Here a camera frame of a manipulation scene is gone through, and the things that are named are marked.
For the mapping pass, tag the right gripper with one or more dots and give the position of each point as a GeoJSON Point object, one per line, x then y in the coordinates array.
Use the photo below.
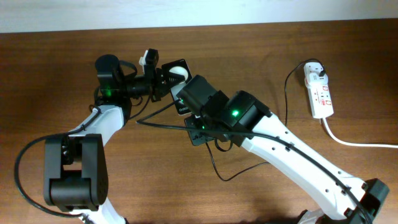
{"type": "Point", "coordinates": [198, 138]}

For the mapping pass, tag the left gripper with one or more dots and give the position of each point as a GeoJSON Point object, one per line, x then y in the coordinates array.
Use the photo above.
{"type": "Point", "coordinates": [150, 74]}

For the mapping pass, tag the black Samsung Galaxy phone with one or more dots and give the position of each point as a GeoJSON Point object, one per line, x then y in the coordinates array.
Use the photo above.
{"type": "Point", "coordinates": [179, 67]}

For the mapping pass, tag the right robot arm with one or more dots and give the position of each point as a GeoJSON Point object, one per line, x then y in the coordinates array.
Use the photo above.
{"type": "Point", "coordinates": [248, 123]}

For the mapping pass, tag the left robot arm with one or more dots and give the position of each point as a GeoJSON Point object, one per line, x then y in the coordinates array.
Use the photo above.
{"type": "Point", "coordinates": [75, 172]}

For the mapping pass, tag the white USB charger adapter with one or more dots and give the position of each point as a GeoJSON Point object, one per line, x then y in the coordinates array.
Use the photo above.
{"type": "Point", "coordinates": [315, 74]}

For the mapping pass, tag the white power strip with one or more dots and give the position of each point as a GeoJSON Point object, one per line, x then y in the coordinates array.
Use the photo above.
{"type": "Point", "coordinates": [320, 101]}

